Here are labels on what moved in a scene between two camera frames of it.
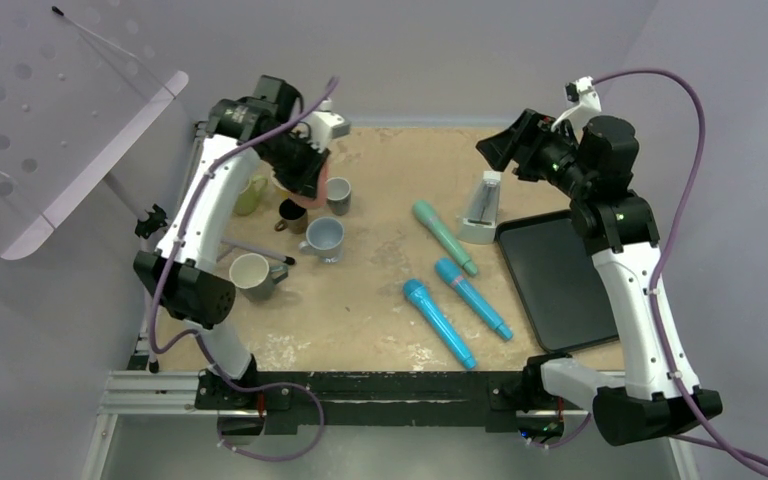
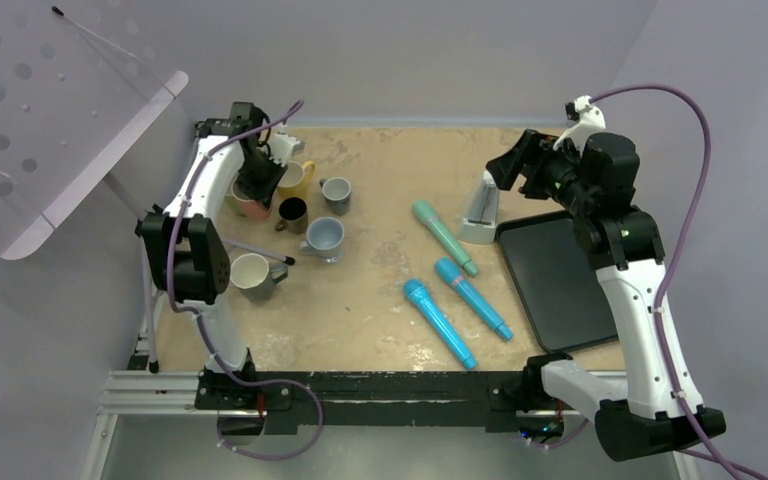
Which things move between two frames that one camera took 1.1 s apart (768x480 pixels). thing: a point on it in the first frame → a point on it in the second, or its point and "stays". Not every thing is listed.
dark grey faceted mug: [252, 275] stays
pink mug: [322, 194] → [253, 208]
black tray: [561, 286] stays
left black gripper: [304, 183] → [264, 192]
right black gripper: [529, 136] → [536, 150]
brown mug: [292, 217] stays
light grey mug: [324, 237] stays
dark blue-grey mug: [338, 195] stays
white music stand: [48, 104] stays
